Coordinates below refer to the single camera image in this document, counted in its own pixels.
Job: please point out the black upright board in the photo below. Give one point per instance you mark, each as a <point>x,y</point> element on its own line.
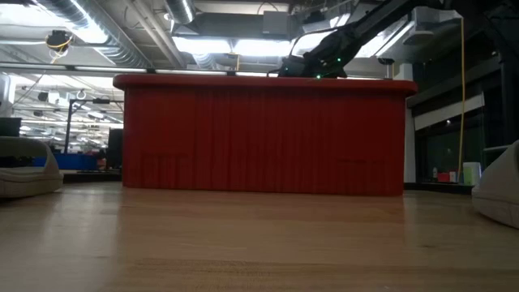
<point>115,148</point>

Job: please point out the grey metal rail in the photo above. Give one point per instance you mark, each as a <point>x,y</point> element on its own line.
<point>496,149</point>

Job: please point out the small red box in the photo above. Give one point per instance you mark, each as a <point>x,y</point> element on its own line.
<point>444,177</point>

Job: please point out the white green container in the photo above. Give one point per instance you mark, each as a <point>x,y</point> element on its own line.
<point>471,174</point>

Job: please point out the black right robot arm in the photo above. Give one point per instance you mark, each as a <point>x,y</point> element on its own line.
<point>385,16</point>

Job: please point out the long ceiling light bar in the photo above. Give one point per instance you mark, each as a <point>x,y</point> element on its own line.
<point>190,72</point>

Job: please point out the black aluminium frame rails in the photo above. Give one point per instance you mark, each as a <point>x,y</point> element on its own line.
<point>438,187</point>
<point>93,175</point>

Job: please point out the grey ceiling junction box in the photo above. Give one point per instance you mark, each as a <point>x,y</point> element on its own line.
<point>275,22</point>

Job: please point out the black pole stand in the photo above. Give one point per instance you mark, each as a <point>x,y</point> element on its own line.
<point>97,101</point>

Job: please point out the grey slide sandal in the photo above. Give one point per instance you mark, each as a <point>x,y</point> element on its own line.
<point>28,182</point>
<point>500,190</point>

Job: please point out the small silver ventilation duct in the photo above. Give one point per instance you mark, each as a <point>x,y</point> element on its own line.
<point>180,10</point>

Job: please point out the white ceiling hook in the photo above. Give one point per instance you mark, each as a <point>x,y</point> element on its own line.
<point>81,97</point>

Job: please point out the blue partition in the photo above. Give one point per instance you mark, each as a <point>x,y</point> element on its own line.
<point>73,161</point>

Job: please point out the large silver ventilation duct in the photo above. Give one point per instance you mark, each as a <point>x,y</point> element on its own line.
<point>101,36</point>

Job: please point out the red plastic bin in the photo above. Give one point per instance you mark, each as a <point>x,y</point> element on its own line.
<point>263,138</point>

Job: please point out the black dome security camera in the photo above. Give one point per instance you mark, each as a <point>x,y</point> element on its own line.
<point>385,61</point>

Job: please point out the black flat monitor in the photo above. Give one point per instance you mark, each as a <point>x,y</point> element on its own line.
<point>10,126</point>

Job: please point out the person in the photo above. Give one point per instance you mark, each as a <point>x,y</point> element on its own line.
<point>101,162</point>

